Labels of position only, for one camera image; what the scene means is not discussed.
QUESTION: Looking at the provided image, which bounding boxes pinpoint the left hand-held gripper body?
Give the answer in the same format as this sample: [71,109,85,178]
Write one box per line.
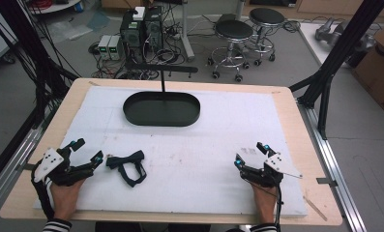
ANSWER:
[31,146,95,188]

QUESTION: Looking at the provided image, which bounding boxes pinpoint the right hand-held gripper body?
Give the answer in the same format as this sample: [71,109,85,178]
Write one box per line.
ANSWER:
[240,152,304,189]

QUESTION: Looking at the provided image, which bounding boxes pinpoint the black bow tie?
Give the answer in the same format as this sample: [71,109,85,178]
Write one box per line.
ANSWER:
[105,149,148,189]

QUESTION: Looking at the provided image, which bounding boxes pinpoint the person's right hand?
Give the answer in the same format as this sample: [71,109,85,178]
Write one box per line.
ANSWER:
[251,183,279,225]

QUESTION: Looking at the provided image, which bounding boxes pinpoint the person's left hand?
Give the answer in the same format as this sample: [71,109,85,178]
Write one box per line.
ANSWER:
[48,178,87,222]

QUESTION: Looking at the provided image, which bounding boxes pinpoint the person's right striped sleeve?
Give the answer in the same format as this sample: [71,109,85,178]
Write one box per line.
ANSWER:
[250,222,279,232]

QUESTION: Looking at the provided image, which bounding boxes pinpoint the person's striped sleeve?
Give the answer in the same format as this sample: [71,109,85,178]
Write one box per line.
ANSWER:
[250,222,279,232]
[42,218,74,232]

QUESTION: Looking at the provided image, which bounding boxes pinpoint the white foam mat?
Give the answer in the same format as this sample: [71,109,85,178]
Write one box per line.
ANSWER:
[33,85,309,218]

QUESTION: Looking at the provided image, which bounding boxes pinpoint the thin wooden stick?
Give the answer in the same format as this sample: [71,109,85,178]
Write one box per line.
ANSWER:
[303,195,329,222]

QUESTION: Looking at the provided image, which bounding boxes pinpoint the person's left striped sleeve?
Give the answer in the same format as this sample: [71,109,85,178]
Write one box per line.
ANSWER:
[42,218,74,232]

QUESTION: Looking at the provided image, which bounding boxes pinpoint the black stand with oval tray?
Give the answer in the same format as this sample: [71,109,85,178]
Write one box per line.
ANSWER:
[122,63,202,128]

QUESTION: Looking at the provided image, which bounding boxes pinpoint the person's dark trousers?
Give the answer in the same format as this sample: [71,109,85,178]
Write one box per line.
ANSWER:
[94,221,212,232]

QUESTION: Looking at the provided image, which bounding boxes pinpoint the grey power supply unit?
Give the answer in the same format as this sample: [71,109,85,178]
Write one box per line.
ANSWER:
[97,34,112,61]
[108,35,125,62]

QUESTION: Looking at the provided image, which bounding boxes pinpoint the black round stool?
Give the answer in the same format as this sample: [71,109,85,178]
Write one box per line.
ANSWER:
[207,19,255,83]
[248,7,288,68]

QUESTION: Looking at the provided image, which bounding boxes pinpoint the black computer tower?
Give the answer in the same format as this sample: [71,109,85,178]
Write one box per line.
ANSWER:
[119,11,146,63]
[143,5,164,53]

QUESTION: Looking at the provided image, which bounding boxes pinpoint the grey robot device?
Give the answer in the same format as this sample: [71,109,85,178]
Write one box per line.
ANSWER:
[314,16,376,52]

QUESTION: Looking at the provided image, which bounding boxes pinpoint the grey desk leg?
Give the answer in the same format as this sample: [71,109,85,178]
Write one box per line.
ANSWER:
[179,0,196,63]

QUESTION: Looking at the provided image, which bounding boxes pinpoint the brown cardboard box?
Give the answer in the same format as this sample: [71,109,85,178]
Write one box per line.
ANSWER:
[351,21,384,113]

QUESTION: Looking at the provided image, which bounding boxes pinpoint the white round table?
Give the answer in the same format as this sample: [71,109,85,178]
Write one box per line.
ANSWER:
[27,0,83,15]

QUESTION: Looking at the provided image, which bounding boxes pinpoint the white box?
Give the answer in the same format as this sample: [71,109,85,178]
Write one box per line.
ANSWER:
[132,6,146,22]

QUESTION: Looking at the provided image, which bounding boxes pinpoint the grey metal bracket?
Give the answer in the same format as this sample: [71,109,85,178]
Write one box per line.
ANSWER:
[15,162,37,172]
[315,177,339,189]

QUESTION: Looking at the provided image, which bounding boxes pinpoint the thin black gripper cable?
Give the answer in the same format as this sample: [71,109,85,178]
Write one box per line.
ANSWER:
[274,182,284,232]

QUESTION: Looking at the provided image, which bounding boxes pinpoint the black sleeved gripper cable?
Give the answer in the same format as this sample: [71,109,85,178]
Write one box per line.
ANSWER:
[30,160,57,220]

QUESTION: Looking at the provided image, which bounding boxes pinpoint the aluminium rail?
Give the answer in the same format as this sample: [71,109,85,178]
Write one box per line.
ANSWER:
[296,99,369,232]
[0,121,53,218]

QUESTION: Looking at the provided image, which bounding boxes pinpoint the black frame post with cables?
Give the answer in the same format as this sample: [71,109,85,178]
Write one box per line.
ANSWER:
[0,0,81,131]

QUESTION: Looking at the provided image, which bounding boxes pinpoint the tangle of floor cables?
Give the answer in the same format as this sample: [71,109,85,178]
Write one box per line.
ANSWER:
[88,13,189,80]

